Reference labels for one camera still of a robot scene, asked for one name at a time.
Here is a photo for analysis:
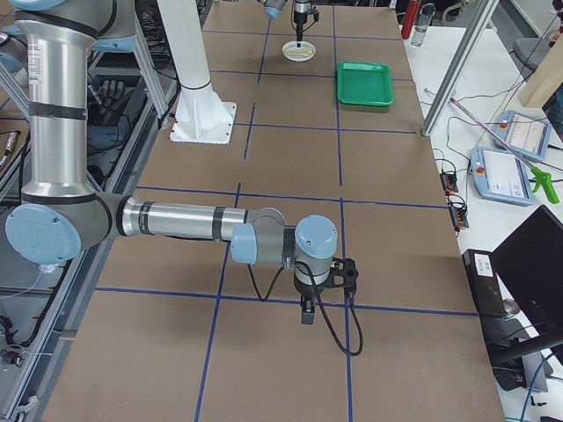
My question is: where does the clear water bottle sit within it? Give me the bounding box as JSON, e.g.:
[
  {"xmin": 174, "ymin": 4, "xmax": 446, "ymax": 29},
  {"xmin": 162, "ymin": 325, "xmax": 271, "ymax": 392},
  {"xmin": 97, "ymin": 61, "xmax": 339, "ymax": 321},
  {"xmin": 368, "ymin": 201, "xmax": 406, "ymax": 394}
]
[{"xmin": 411, "ymin": 3, "xmax": 436, "ymax": 47}]

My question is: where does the upper orange black connector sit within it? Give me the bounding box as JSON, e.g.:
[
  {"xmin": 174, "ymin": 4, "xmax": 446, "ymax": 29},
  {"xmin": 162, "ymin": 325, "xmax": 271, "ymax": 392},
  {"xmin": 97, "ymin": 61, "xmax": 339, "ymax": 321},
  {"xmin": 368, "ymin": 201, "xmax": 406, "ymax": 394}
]
[{"xmin": 440, "ymin": 171, "xmax": 458, "ymax": 194}]

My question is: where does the blue teach pendant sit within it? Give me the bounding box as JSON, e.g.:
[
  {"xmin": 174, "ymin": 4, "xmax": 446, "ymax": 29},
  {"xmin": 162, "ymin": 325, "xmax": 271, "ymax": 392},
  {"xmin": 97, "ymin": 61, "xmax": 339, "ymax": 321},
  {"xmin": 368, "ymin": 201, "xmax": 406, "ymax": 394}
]
[
  {"xmin": 470, "ymin": 146, "xmax": 535, "ymax": 206},
  {"xmin": 491, "ymin": 110, "xmax": 552, "ymax": 162}
]

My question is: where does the orange black connector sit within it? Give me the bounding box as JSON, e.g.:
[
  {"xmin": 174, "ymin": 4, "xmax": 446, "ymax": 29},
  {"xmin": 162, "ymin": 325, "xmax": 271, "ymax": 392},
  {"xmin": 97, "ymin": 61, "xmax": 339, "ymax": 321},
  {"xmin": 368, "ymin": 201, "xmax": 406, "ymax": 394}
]
[
  {"xmin": 449, "ymin": 202, "xmax": 469, "ymax": 232},
  {"xmin": 440, "ymin": 171, "xmax": 458, "ymax": 194}
]

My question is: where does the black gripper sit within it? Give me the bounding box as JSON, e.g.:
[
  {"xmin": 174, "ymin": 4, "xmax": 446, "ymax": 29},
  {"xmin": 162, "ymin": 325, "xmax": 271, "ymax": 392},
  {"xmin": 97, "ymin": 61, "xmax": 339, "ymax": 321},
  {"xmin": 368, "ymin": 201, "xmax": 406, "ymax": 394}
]
[
  {"xmin": 293, "ymin": 0, "xmax": 309, "ymax": 47},
  {"xmin": 293, "ymin": 277, "xmax": 325, "ymax": 324}
]

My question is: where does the aluminium frame post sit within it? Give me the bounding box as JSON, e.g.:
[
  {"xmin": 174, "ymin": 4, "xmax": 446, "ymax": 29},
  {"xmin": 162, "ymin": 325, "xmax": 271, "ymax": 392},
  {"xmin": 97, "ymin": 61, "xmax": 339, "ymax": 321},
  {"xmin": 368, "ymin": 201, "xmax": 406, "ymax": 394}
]
[{"xmin": 421, "ymin": 0, "xmax": 500, "ymax": 136}]

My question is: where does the far blue teach pendant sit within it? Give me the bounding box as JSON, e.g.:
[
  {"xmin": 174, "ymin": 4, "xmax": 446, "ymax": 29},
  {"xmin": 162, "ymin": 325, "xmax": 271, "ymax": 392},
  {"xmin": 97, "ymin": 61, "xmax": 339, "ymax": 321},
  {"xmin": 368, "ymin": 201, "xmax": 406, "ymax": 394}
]
[{"xmin": 491, "ymin": 110, "xmax": 552, "ymax": 162}]

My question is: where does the black desktop box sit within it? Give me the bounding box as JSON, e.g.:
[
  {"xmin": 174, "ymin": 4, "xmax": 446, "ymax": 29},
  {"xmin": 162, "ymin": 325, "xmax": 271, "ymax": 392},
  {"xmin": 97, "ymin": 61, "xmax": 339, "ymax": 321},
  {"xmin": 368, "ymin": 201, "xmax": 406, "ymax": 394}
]
[{"xmin": 462, "ymin": 249, "xmax": 521, "ymax": 319}]

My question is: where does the green plastic tray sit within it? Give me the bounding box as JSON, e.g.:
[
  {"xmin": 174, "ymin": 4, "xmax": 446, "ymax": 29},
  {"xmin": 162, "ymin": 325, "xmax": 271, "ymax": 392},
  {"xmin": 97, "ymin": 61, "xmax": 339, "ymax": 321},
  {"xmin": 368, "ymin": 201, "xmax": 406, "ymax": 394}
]
[{"xmin": 337, "ymin": 62, "xmax": 394, "ymax": 107}]

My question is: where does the yellow plastic spoon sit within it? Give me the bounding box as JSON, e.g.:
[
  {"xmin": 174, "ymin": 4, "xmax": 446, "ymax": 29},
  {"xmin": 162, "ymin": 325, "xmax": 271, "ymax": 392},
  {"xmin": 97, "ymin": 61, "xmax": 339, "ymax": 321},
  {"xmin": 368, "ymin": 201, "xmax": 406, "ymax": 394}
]
[{"xmin": 284, "ymin": 50, "xmax": 314, "ymax": 62}]

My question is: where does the white round plate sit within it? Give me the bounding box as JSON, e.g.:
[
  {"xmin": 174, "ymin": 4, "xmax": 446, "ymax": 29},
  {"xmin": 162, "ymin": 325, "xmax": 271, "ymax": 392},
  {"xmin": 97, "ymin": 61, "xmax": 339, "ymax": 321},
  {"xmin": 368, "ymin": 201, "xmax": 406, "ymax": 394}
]
[{"xmin": 281, "ymin": 40, "xmax": 317, "ymax": 62}]

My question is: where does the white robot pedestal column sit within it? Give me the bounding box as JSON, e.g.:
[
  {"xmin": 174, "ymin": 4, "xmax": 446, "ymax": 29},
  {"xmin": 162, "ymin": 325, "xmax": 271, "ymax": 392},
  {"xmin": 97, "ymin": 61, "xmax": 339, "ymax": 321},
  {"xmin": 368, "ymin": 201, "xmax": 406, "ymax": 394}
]
[{"xmin": 157, "ymin": 0, "xmax": 237, "ymax": 145}]

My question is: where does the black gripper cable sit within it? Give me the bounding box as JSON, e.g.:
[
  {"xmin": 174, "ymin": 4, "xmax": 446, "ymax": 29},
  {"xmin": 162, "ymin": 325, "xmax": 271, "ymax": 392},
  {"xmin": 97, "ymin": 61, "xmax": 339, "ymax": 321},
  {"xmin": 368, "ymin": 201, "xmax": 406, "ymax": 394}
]
[{"xmin": 245, "ymin": 261, "xmax": 364, "ymax": 356}]

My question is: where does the silver reacher grabber tool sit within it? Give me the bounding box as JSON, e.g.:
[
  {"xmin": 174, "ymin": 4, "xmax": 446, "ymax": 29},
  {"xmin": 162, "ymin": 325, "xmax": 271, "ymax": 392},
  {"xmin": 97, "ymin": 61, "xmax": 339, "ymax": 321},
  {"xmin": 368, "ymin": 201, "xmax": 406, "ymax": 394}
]
[{"xmin": 449, "ymin": 97, "xmax": 560, "ymax": 204}]

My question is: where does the lower orange black connector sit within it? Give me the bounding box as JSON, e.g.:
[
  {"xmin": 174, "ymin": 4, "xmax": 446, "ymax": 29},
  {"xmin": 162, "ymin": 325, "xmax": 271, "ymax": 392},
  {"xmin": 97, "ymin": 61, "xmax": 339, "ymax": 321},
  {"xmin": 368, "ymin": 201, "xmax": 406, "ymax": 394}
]
[{"xmin": 449, "ymin": 202, "xmax": 469, "ymax": 232}]

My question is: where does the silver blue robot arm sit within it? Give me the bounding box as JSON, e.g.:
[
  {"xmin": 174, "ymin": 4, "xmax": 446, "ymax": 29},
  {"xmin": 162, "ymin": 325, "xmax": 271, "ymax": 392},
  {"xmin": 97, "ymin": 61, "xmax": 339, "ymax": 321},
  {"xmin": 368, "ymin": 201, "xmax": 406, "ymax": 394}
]
[
  {"xmin": 260, "ymin": 0, "xmax": 319, "ymax": 47},
  {"xmin": 5, "ymin": 1, "xmax": 338, "ymax": 324}
]

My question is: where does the black monitor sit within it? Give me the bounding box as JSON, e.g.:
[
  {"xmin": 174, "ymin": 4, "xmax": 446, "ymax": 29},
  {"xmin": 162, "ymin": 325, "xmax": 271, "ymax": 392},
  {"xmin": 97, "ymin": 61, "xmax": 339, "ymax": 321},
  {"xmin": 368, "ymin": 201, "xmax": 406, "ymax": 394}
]
[{"xmin": 489, "ymin": 205, "xmax": 562, "ymax": 366}]

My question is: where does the near blue teach pendant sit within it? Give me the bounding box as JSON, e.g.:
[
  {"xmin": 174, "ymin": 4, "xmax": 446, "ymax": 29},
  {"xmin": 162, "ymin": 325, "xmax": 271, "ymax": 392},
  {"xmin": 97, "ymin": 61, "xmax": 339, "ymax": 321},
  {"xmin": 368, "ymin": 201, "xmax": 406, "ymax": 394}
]
[{"xmin": 470, "ymin": 146, "xmax": 535, "ymax": 206}]

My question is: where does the red bottle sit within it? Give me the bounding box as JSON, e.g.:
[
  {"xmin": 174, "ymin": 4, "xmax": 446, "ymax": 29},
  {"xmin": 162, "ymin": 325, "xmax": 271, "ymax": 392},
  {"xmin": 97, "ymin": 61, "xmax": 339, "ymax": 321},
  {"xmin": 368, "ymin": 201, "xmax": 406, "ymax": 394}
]
[{"xmin": 401, "ymin": 0, "xmax": 420, "ymax": 40}]

